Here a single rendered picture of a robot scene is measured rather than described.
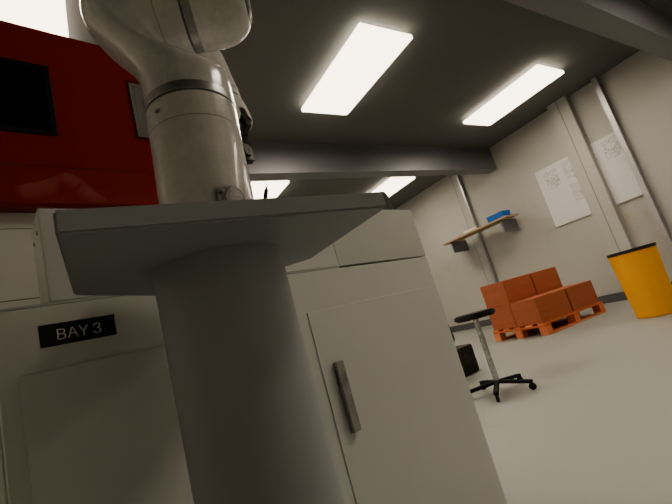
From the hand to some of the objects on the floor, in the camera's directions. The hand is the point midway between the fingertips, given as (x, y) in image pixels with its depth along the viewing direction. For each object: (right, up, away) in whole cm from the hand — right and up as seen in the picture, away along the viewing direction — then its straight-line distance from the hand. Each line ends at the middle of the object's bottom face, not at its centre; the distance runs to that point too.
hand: (245, 154), depth 90 cm
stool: (+133, -116, +174) cm, 248 cm away
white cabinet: (+15, -114, -2) cm, 115 cm away
